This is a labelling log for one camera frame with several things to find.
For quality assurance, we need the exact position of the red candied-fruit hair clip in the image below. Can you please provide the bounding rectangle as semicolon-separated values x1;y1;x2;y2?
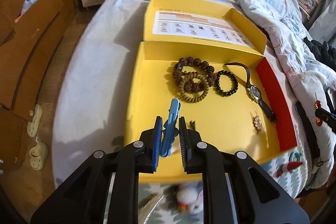
314;94;323;127

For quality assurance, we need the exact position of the light blue ring clip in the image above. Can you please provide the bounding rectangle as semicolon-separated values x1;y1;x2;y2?
289;150;302;162

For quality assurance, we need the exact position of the white plush bunny hair clip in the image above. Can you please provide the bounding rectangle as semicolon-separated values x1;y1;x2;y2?
175;182;204;214

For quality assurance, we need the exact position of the gold flower hair clip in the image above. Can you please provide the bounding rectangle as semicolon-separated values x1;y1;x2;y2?
251;112;265;134

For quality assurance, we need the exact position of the pearl bead bracelet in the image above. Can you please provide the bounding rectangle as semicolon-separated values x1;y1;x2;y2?
139;194;165;224

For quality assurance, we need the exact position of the black strap wristwatch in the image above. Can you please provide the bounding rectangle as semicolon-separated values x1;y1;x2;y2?
225;62;277;123

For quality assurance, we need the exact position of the black bead bracelet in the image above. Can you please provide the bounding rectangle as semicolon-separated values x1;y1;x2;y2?
214;69;240;97

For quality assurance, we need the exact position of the white pear-shaped hair clip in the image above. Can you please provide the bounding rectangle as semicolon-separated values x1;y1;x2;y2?
189;121;196;131

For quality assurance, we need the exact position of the blue plastic hair clip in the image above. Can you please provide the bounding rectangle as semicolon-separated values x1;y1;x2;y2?
160;98;181;157

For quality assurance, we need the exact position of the black clothing pile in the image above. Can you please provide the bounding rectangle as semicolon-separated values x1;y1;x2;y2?
303;38;336;71

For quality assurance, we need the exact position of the cream foam clog lower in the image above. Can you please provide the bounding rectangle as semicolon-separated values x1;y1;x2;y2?
29;142;49;170

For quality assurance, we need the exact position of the cream foam clog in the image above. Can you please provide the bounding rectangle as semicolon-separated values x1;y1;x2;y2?
27;104;43;138
29;142;49;170

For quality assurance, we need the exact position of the cream foam clog upper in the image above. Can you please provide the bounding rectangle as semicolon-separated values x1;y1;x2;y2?
27;104;43;138

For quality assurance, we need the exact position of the white bed mattress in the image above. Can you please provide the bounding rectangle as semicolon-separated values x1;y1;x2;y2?
51;0;316;224

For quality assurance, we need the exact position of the floral white duvet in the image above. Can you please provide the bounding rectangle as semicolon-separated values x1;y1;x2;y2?
109;0;336;189

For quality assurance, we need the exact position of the yellow cardboard box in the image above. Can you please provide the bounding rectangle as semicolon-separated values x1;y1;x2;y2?
124;0;297;163

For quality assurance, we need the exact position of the wooden wardrobe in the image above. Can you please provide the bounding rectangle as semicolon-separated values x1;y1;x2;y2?
1;0;76;168

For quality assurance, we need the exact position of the tan wooden disc bracelet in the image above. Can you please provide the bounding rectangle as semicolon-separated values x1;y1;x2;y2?
179;71;210;104

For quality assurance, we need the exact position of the brown rudraksha bead bracelet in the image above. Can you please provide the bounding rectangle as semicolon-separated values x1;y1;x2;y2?
171;56;218;92

